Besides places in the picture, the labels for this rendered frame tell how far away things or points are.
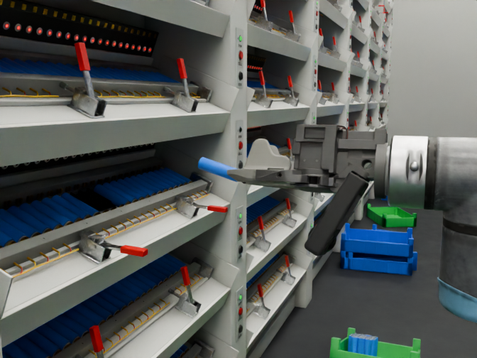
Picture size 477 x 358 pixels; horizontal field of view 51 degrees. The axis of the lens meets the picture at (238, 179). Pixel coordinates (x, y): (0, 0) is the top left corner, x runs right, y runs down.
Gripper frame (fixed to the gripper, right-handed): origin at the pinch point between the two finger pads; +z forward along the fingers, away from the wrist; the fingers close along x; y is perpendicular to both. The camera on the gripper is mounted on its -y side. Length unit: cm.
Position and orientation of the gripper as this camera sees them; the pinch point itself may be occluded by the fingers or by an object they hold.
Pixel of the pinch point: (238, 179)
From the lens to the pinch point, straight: 69.7
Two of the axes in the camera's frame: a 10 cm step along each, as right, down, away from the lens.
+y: 1.0, -9.9, 1.1
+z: -9.3, -0.5, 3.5
